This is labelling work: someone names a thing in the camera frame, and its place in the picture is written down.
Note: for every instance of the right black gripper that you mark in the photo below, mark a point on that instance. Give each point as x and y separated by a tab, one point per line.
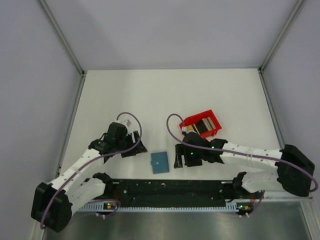
180	150

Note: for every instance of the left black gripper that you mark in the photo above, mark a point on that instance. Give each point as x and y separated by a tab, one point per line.
140	148

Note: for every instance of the blue leather card holder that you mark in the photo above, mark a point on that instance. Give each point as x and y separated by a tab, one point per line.
160	162

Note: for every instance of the red plastic bin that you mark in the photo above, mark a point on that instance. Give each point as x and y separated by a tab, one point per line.
199	116

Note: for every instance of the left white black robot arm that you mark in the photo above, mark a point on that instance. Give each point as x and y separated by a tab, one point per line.
55	202

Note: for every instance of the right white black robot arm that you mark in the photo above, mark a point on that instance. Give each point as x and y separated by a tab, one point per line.
286	169

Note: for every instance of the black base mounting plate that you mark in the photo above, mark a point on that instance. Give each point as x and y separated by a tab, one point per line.
172	193

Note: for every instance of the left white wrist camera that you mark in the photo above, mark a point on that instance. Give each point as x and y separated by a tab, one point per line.
127	123

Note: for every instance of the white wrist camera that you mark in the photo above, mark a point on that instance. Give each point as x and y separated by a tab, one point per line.
184	130
127	123

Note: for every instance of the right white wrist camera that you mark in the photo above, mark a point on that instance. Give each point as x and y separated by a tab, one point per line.
184	130

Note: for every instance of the grey slotted cable duct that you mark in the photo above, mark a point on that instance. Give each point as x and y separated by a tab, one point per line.
106	207

